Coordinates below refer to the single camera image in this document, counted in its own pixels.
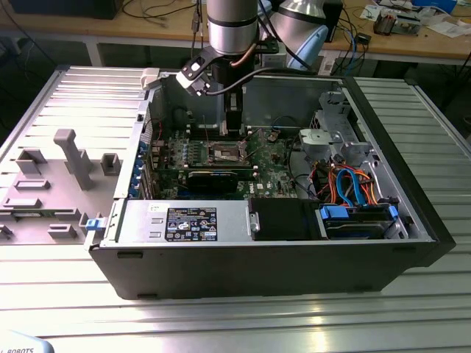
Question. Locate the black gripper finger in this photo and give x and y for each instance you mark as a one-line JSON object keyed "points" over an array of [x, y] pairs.
{"points": [[234, 110]]}

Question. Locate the silver CPU locking lever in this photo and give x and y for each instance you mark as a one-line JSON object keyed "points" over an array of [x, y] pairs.
{"points": [[247, 137], [206, 129]]}

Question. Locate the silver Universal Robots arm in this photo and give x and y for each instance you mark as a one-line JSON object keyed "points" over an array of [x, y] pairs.
{"points": [[232, 25]]}

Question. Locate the RAM slot white clips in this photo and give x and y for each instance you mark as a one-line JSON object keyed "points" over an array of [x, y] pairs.
{"points": [[206, 128], [206, 135]]}

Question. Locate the metal CPU socket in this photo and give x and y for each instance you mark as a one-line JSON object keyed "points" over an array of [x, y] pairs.
{"points": [[224, 154]]}

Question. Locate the CPU cooler heat sink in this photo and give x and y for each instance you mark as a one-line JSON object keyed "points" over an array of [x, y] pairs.
{"points": [[384, 24]]}

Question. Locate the coin cell battery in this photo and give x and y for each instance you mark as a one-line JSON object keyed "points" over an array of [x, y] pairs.
{"points": [[272, 137]]}

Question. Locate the black round chassis speaker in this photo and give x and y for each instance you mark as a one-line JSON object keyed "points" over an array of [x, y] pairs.
{"points": [[180, 114]]}

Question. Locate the green motherboard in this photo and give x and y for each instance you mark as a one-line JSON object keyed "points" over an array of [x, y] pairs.
{"points": [[272, 173]]}

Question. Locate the black graphics card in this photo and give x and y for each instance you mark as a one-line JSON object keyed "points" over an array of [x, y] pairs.
{"points": [[211, 182]]}

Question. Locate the pale grey plastic block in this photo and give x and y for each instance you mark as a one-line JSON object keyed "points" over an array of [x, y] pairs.
{"points": [[151, 79]]}

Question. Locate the silver metal drive cage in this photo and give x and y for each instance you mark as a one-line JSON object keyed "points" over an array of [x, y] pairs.
{"points": [[316, 143]]}

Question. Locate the tall black box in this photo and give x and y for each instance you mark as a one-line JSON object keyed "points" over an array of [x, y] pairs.
{"points": [[335, 29]]}

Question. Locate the wooden desk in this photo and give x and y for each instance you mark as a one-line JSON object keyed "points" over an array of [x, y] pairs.
{"points": [[110, 27]]}

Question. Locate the small black adapter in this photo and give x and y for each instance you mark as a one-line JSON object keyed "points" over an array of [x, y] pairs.
{"points": [[363, 38]]}

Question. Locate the silver power supply unit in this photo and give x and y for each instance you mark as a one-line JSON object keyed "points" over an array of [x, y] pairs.
{"points": [[140, 220]]}

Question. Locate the black open PC case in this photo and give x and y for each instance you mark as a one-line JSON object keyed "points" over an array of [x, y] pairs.
{"points": [[239, 272]]}

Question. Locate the hard disk blue carrier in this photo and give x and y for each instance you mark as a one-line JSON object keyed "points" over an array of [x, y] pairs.
{"points": [[353, 228]]}

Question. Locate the black equipment case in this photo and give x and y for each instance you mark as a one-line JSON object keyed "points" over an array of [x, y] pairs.
{"points": [[62, 9]]}

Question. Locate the blue plastic latch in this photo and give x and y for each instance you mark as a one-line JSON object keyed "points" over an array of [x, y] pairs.
{"points": [[93, 224]]}

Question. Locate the grey metal component box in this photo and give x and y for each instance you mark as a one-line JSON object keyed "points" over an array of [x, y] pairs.
{"points": [[407, 25]]}

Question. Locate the grey parts rack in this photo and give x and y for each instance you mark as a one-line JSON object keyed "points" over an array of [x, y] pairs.
{"points": [[73, 206]]}

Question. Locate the silver disk bay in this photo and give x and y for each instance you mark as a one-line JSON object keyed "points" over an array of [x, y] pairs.
{"points": [[403, 228]]}

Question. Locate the white paper sheet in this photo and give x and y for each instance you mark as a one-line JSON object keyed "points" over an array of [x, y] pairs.
{"points": [[447, 28]]}

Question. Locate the pale blue teach pendant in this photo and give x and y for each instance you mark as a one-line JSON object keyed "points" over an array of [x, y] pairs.
{"points": [[22, 345]]}

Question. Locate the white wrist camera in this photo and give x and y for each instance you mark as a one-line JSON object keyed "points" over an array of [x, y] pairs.
{"points": [[191, 73]]}

